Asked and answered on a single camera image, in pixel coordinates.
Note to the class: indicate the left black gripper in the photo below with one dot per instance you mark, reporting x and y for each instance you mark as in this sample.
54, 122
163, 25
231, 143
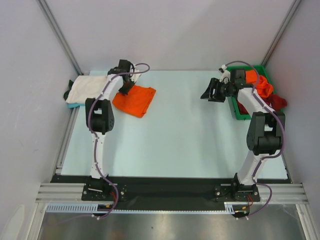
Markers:
124, 91

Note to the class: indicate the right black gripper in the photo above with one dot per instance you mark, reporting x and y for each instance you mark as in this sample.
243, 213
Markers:
216, 90

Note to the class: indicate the orange t shirt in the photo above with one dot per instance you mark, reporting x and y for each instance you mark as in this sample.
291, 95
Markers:
136, 102
264, 88

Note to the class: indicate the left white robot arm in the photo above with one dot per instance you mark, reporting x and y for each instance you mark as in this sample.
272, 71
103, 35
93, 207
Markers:
99, 112

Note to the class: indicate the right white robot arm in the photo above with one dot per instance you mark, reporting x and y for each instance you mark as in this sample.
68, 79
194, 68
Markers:
265, 136

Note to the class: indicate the folded white t shirt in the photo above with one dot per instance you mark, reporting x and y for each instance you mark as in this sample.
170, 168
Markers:
84, 87

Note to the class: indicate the green plastic bin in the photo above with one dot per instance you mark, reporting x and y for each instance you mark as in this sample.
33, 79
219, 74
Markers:
261, 71

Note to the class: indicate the folded light blue t shirt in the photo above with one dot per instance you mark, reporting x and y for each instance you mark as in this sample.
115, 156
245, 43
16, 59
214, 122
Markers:
75, 105

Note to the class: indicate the dark red t shirt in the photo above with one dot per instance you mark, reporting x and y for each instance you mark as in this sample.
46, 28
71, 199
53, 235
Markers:
273, 100

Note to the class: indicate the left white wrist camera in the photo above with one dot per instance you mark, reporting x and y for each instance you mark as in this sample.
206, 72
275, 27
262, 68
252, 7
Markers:
136, 73

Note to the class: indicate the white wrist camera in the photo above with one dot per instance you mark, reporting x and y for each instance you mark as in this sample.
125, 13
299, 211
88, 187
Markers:
224, 74
136, 73

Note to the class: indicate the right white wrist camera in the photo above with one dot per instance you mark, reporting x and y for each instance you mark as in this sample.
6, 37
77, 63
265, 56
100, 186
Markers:
224, 74

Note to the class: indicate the left aluminium side rail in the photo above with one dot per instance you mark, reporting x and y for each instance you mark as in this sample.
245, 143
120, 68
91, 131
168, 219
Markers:
65, 141

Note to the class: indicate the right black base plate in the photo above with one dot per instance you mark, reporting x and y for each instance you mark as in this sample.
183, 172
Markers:
228, 193

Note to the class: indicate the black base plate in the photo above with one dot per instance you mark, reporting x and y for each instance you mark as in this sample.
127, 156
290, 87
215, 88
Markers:
228, 193
106, 193

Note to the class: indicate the aluminium front rail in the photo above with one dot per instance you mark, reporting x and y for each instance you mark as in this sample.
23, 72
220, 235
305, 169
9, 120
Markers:
74, 193

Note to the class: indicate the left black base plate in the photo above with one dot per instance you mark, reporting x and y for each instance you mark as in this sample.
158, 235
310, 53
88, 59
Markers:
106, 193

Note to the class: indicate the white slotted cable duct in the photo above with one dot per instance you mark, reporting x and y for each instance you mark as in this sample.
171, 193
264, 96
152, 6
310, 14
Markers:
95, 208

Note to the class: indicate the left aluminium corner post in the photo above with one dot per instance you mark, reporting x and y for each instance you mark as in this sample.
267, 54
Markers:
48, 14

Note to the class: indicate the aluminium corner post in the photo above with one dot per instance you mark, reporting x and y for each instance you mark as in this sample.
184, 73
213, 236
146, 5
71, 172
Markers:
48, 14
292, 11

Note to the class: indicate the right aluminium corner post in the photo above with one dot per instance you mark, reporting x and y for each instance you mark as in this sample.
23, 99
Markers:
292, 11

